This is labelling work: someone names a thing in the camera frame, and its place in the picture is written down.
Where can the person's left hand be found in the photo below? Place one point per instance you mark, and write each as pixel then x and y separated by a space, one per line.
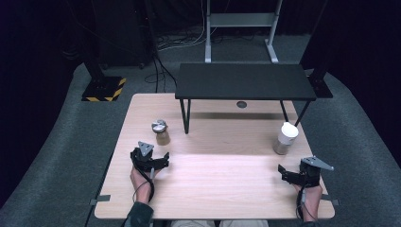
pixel 141 184

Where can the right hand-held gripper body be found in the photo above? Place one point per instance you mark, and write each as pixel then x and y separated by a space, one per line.
pixel 310 173

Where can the black stand with striped base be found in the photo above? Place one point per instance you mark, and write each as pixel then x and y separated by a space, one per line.
pixel 102 86

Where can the grey tape strip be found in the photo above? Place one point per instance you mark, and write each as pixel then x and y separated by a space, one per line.
pixel 101 199
pixel 331 200

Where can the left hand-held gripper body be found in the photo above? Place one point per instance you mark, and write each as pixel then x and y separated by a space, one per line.
pixel 143 157

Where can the dark cabinet on wheels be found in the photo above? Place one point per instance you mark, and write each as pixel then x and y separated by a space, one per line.
pixel 123 31

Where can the white metal stand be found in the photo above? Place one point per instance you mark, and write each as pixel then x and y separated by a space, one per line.
pixel 239 19

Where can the person's right hand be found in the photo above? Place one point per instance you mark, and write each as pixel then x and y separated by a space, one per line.
pixel 310 198

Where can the black raised shelf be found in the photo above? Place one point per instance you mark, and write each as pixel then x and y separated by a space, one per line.
pixel 244 81

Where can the round table grommet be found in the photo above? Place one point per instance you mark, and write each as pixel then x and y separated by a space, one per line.
pixel 241 104

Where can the glass jar with silver lid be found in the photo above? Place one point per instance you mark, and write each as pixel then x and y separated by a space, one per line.
pixel 160 132

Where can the white paper cup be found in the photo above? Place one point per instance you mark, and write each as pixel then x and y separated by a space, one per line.
pixel 285 138

